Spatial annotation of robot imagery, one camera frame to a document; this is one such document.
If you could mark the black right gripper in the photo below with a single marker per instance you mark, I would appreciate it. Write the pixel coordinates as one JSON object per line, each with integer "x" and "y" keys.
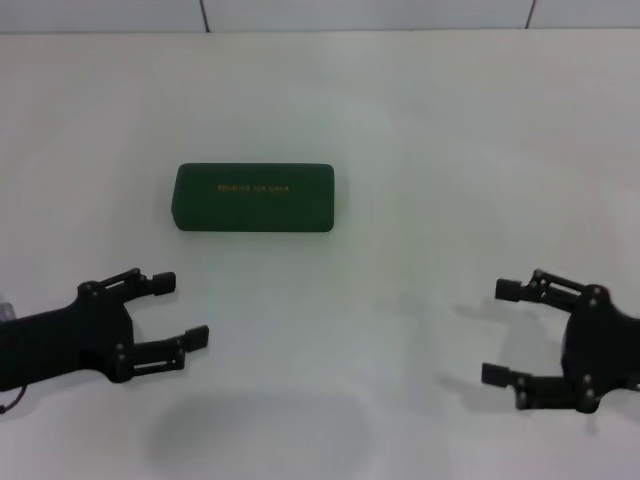
{"x": 605, "y": 350}

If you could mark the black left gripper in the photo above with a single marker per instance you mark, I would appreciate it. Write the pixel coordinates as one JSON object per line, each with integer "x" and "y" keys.
{"x": 65, "y": 340}

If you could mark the green glasses case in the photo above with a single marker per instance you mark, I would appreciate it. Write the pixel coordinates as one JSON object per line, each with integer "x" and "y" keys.
{"x": 250, "y": 205}

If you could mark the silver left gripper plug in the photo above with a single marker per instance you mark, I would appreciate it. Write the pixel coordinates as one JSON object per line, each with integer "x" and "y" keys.
{"x": 6, "y": 311}

